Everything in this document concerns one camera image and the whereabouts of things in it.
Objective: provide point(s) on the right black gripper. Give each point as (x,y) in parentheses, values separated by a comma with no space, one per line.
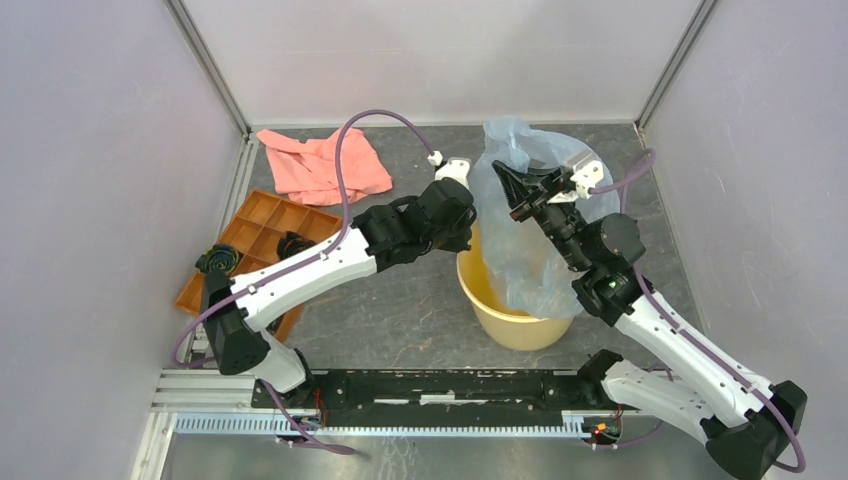
(518,185)

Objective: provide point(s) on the blue plastic trash bag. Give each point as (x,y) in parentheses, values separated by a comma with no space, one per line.
(523,266)

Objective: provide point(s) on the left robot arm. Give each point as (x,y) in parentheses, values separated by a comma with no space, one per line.
(238,310)

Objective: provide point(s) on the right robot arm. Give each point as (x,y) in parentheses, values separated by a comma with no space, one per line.
(744,420)

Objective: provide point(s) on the yellow trash bin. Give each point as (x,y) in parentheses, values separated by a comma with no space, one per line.
(510,328)

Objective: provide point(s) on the pink cloth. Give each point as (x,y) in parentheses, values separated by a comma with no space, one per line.
(305,170)

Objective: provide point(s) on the black bag roll upper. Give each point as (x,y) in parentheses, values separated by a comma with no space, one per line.
(292,243)

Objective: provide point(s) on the orange compartment tray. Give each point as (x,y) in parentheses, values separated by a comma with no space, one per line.
(255,230)

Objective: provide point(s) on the dark bag roll left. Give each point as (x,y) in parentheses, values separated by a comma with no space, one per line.
(220,257)

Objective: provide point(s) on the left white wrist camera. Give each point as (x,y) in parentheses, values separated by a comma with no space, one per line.
(454,168)

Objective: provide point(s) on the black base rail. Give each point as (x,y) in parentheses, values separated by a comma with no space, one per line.
(469,403)

